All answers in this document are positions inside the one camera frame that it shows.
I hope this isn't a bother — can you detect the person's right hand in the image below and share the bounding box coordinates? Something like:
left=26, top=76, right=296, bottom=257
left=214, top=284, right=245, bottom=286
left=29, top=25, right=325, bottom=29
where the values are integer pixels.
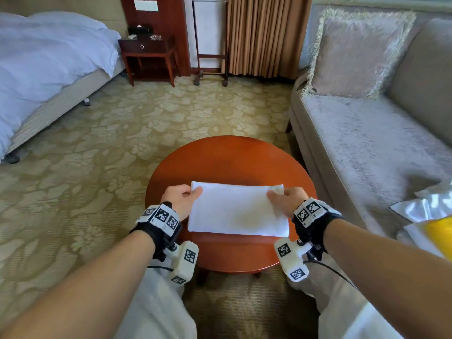
left=266, top=187, right=310, bottom=219

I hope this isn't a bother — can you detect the bed base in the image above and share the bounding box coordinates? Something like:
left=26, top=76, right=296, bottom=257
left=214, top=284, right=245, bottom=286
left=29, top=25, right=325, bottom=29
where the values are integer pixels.
left=0, top=59, right=126, bottom=165

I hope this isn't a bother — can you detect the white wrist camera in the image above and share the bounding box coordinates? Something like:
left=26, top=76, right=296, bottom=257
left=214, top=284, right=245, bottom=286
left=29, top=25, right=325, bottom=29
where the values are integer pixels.
left=274, top=237, right=313, bottom=282
left=165, top=241, right=200, bottom=286

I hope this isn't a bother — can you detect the black left wrist strap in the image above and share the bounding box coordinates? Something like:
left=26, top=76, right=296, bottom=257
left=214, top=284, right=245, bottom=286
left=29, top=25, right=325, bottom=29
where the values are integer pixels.
left=130, top=202, right=183, bottom=262

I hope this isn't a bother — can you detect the person's right forearm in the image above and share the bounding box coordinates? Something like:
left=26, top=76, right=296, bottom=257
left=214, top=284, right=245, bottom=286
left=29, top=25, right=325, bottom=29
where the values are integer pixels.
left=323, top=219, right=452, bottom=339

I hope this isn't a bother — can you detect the grey sofa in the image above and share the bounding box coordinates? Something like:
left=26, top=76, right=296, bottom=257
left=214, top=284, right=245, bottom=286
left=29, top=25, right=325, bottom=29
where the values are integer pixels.
left=287, top=3, right=452, bottom=260

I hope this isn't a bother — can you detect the white towel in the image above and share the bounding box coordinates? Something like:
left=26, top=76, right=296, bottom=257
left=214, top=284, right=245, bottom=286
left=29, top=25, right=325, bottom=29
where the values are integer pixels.
left=187, top=181, right=290, bottom=238

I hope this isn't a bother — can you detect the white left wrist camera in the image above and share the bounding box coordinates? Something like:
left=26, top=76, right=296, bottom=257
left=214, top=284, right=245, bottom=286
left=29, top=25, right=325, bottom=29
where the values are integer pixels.
left=165, top=241, right=200, bottom=286

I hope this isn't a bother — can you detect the wooden wall panel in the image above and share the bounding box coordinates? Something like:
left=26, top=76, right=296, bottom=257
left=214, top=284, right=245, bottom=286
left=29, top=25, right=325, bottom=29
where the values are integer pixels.
left=120, top=0, right=192, bottom=77

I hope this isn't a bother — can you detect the person's left hand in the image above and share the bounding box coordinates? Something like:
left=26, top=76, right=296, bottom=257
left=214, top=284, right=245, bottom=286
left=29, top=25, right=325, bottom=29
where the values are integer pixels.
left=161, top=184, right=204, bottom=222

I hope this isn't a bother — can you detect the white pillow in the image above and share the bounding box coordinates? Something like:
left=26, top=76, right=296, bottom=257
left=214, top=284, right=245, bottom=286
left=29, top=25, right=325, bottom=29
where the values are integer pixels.
left=28, top=11, right=109, bottom=31

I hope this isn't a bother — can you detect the white plastic bag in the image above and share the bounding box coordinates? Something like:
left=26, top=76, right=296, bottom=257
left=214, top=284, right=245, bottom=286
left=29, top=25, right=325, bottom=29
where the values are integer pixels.
left=389, top=179, right=452, bottom=259

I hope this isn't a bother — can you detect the round wooden table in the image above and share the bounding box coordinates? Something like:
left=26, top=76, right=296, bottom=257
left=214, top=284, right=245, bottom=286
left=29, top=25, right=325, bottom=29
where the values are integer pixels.
left=145, top=135, right=318, bottom=278

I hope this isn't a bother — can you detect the person's left leg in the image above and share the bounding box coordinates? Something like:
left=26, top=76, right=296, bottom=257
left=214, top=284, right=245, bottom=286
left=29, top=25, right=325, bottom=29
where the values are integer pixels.
left=116, top=257, right=198, bottom=339

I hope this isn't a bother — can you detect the white duvet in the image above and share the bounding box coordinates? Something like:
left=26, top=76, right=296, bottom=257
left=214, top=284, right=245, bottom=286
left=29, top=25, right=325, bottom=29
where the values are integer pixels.
left=0, top=11, right=123, bottom=160

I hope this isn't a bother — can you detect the person's right leg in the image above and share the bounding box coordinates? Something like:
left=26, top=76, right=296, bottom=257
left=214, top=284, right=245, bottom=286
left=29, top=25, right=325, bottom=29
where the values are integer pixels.
left=287, top=253, right=404, bottom=339

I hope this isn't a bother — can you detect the fringed pink cushion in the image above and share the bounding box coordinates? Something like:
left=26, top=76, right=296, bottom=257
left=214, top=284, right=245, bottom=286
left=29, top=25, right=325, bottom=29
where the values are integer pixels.
left=301, top=7, right=417, bottom=99

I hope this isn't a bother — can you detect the person's left forearm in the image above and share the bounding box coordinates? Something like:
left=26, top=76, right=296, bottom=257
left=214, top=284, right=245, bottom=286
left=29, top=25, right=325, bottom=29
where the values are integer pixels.
left=0, top=230, right=156, bottom=339

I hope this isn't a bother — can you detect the yellow packet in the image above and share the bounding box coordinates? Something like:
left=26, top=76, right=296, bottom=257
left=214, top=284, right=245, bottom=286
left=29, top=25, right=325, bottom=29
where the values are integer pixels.
left=423, top=215, right=452, bottom=262

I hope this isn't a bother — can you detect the black right wrist strap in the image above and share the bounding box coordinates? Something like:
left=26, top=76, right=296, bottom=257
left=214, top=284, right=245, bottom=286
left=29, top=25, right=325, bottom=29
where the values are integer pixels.
left=292, top=198, right=344, bottom=261

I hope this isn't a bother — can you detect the brown curtain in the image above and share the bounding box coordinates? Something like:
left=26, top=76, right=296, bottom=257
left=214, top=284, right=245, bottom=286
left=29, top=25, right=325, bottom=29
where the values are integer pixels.
left=225, top=0, right=314, bottom=80

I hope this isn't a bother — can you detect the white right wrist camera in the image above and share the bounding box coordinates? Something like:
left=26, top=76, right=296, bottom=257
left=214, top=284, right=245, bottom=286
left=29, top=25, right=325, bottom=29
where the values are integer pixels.
left=274, top=237, right=313, bottom=282

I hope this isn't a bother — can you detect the wooden rolling valet stand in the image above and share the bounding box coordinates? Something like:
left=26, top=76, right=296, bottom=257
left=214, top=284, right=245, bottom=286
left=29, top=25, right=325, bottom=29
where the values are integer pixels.
left=191, top=0, right=230, bottom=87

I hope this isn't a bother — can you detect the dark wooden nightstand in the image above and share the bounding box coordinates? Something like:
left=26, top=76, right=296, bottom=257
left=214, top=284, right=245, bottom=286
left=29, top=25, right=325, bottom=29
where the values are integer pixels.
left=118, top=35, right=179, bottom=88

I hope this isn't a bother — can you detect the black tissue box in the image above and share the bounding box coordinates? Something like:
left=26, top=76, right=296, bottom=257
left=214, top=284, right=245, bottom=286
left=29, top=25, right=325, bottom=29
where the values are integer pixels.
left=127, top=24, right=154, bottom=36

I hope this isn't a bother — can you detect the black wrist strap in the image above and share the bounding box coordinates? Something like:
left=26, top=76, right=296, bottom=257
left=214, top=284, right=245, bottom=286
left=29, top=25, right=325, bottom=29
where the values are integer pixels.
left=292, top=198, right=344, bottom=261
left=130, top=202, right=183, bottom=262

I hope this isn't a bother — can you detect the grey sofa back cushion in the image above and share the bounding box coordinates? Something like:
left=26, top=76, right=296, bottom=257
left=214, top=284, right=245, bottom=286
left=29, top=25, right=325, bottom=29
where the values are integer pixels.
left=386, top=18, right=452, bottom=146

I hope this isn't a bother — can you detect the person's leg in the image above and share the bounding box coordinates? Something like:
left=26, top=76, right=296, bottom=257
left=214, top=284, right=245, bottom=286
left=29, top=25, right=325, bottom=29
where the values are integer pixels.
left=287, top=253, right=404, bottom=339
left=116, top=257, right=198, bottom=339

